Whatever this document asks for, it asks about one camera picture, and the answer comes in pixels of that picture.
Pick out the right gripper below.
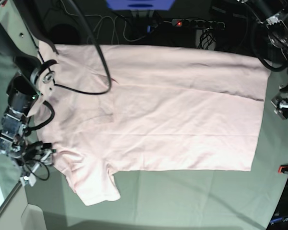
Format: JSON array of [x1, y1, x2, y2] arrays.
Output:
[[14, 141, 56, 186]]

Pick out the white coiled cable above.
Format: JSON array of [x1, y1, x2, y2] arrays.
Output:
[[86, 15, 120, 45]]

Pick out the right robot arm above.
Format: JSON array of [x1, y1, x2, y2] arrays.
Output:
[[0, 0, 84, 186]]

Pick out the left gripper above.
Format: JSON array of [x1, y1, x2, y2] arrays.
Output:
[[271, 92, 288, 119]]

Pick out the white bin bottom left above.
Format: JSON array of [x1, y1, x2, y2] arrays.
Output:
[[0, 183, 47, 230]]

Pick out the black power strip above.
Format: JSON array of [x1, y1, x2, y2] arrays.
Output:
[[171, 19, 226, 30]]

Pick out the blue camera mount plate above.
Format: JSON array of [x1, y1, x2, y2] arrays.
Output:
[[106, 0, 175, 11]]

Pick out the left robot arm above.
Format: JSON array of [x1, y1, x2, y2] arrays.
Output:
[[239, 0, 288, 120]]

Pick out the pink printed t-shirt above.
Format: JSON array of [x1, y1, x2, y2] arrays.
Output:
[[37, 45, 270, 206]]

